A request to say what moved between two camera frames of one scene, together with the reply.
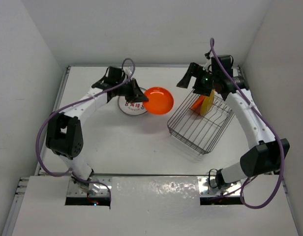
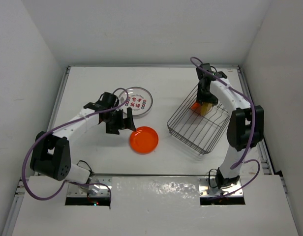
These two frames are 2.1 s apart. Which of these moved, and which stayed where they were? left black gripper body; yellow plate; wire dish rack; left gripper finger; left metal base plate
Moved: left gripper finger; left black gripper body
Stayed: left metal base plate; yellow plate; wire dish rack
